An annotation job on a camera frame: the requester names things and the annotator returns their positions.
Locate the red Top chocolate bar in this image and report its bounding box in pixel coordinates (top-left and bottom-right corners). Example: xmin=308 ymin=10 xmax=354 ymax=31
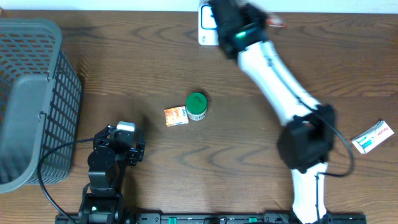
xmin=266 ymin=14 xmax=287 ymax=28

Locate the orange snack packet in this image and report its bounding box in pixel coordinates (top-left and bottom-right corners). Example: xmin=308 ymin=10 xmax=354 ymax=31
xmin=164 ymin=106 xmax=189 ymax=127

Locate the green lid jar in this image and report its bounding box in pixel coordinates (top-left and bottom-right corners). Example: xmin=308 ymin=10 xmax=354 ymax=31
xmin=186 ymin=92 xmax=208 ymax=121

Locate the white Panadol box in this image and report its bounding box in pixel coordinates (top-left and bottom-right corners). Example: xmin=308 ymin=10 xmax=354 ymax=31
xmin=351 ymin=120 xmax=394 ymax=154

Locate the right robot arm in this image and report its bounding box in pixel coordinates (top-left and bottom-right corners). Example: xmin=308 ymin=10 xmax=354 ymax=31
xmin=208 ymin=1 xmax=335 ymax=223

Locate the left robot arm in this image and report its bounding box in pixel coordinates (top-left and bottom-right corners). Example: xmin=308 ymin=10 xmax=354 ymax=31
xmin=78 ymin=121 xmax=146 ymax=224

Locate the white barcode scanner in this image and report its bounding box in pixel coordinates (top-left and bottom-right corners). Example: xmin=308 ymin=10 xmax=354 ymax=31
xmin=198 ymin=1 xmax=218 ymax=46

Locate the grey plastic basket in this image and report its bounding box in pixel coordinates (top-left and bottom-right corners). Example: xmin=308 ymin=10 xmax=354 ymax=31
xmin=1 ymin=18 xmax=82 ymax=194

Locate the black left camera cable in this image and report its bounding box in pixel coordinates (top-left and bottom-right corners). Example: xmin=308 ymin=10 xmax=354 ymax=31
xmin=37 ymin=136 xmax=97 ymax=224

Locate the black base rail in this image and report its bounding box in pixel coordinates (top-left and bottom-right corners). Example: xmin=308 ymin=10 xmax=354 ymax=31
xmin=55 ymin=212 xmax=368 ymax=224

